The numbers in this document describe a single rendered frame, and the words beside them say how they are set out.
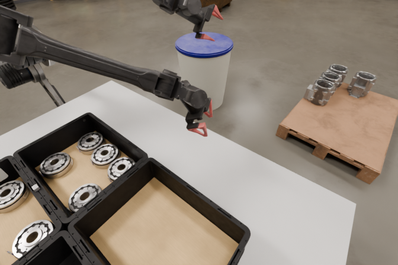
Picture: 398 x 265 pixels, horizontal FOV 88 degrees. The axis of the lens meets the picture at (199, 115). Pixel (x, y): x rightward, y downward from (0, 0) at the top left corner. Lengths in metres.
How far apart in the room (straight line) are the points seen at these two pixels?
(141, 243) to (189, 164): 0.41
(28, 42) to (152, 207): 0.56
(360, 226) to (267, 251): 1.17
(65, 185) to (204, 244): 0.54
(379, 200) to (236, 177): 1.40
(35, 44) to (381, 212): 2.14
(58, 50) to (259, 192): 0.84
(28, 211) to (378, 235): 1.95
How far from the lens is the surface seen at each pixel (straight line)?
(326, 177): 2.06
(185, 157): 1.03
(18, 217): 0.94
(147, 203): 0.78
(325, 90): 2.42
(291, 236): 0.91
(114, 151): 0.91
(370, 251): 1.90
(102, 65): 0.58
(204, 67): 2.01
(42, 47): 0.59
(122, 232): 0.76
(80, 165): 0.96
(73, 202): 0.84
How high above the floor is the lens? 1.51
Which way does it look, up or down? 41 degrees down
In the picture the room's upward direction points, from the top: 1 degrees counter-clockwise
